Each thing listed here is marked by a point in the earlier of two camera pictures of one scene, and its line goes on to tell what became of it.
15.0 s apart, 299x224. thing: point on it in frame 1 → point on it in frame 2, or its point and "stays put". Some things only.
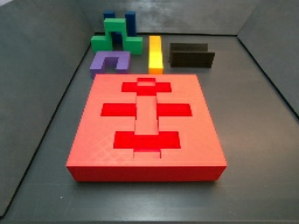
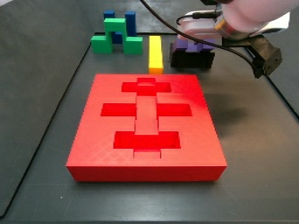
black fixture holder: (191, 55) stays put
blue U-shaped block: (129, 24) stays put
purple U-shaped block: (123, 62) → (192, 45)
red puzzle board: (145, 131) stays put
